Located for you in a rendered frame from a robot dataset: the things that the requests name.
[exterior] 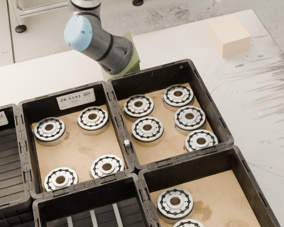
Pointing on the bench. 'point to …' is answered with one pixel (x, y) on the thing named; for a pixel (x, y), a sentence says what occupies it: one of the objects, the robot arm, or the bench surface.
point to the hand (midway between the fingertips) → (229, 0)
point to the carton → (228, 36)
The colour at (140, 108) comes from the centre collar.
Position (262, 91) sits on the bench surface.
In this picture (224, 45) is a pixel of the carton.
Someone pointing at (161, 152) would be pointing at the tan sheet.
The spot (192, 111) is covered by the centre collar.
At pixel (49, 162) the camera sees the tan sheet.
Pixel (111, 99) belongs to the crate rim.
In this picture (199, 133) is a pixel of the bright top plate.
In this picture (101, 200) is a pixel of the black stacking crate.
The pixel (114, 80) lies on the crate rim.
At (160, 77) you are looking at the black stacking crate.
